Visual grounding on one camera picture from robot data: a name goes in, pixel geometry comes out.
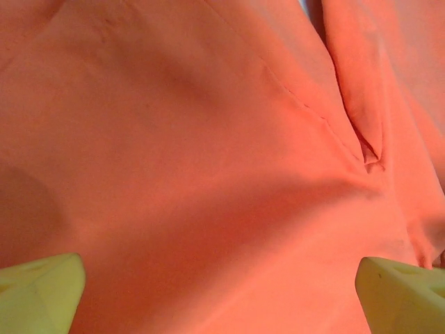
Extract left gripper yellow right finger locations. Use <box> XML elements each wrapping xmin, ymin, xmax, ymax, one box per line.
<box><xmin>355</xmin><ymin>255</ymin><xmax>445</xmax><ymax>334</ymax></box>

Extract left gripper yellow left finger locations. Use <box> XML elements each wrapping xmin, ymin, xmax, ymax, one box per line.
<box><xmin>0</xmin><ymin>252</ymin><xmax>87</xmax><ymax>334</ymax></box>

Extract red-orange shorts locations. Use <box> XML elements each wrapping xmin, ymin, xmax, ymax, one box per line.
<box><xmin>0</xmin><ymin>0</ymin><xmax>445</xmax><ymax>334</ymax></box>

